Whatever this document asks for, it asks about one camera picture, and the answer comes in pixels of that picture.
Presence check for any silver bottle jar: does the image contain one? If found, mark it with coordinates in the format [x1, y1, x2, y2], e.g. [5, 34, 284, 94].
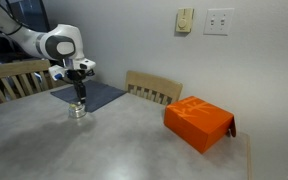
[67, 103, 88, 120]

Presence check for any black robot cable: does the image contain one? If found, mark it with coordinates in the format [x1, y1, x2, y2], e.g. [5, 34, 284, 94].
[0, 0, 24, 36]

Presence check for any dark monitor screen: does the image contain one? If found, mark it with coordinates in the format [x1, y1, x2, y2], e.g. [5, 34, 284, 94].
[3, 0, 52, 33]

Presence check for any orange cardboard box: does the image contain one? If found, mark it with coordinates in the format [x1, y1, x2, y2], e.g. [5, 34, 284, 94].
[163, 95, 238, 155]

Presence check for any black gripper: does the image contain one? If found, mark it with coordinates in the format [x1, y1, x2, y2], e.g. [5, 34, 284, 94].
[65, 68, 95, 105]

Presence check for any dark blue cloth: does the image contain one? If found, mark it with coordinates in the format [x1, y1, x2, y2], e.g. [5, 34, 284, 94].
[49, 79, 128, 114]

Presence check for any white light switch plate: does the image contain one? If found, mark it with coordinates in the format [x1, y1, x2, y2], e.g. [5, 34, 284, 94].
[203, 7, 236, 37]

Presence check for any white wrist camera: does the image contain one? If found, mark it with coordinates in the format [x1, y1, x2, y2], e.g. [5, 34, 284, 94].
[48, 64, 67, 82]

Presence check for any light wooden slatted chair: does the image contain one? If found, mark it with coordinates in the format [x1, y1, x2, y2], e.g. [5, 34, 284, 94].
[0, 59, 69, 105]

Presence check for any wooden chair back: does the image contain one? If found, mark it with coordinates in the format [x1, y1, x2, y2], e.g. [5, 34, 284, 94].
[124, 70, 184, 107]

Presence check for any beige wall thermostat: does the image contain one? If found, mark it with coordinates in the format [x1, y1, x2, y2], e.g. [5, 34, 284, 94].
[175, 7, 195, 34]

